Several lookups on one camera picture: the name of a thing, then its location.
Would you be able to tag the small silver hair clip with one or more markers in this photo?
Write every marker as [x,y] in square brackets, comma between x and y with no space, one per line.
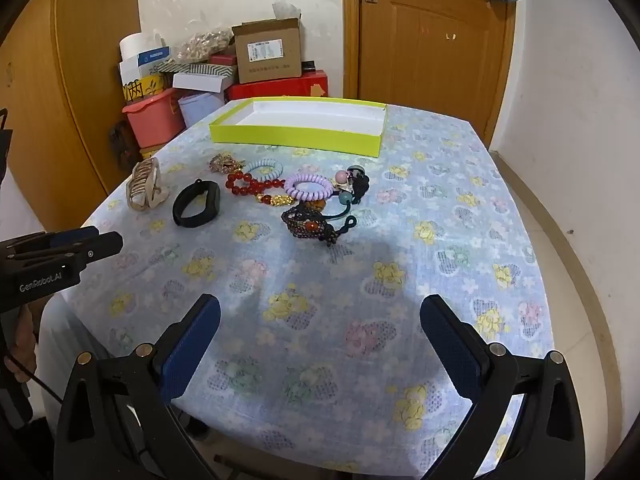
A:
[225,162]

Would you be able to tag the person's left hand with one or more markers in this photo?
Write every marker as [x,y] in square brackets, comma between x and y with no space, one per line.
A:
[25,350]

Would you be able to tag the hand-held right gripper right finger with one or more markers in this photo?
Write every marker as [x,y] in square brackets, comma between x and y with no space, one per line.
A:
[450,347]

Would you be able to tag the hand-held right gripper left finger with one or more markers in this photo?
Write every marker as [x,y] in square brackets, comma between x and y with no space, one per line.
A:
[192,347]

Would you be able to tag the floral blue tablecloth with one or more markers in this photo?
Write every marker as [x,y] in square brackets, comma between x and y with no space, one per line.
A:
[300,270]

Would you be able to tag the pink plastic bin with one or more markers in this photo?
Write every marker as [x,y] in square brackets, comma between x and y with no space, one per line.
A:
[150,120]

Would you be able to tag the small red box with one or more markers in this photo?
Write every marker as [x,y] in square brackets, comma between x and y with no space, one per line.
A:
[222,59]

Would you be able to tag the white box lid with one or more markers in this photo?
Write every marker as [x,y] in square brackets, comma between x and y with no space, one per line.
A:
[200,81]

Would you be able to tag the white box blue label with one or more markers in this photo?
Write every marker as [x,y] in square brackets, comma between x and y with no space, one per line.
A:
[145,52]

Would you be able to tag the yellow printed box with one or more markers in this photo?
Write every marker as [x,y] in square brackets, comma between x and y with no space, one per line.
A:
[140,87]

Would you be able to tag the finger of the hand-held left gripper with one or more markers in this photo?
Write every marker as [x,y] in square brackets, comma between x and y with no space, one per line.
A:
[102,246]
[75,236]

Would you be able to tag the brown wooden wardrobe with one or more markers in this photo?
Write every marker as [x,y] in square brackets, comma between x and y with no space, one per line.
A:
[65,85]

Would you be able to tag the red gift box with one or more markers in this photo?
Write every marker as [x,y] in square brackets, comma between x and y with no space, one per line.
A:
[280,87]

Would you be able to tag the yellow-green shallow box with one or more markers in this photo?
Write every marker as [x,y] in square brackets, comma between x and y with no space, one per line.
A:
[260,134]

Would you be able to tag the clear plastic bag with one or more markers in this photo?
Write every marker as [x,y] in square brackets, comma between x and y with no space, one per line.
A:
[285,10]

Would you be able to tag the brown wooden door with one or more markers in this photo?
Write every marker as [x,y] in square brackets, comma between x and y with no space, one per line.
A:
[430,50]

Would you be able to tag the green striped box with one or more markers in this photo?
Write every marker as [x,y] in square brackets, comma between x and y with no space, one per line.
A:
[195,67]

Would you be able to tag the open cardboard box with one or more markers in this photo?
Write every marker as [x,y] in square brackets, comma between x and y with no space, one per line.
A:
[265,60]

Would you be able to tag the bag of beige chips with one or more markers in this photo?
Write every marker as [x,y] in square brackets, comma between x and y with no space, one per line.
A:
[202,45]

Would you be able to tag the black hair clip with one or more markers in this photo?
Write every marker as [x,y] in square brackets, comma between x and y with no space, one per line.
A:
[197,221]

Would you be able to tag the yellow round tin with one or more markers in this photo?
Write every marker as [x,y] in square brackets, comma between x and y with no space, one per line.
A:
[150,152]

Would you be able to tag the beige hair claw clip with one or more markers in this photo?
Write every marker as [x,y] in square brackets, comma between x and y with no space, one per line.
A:
[142,180]

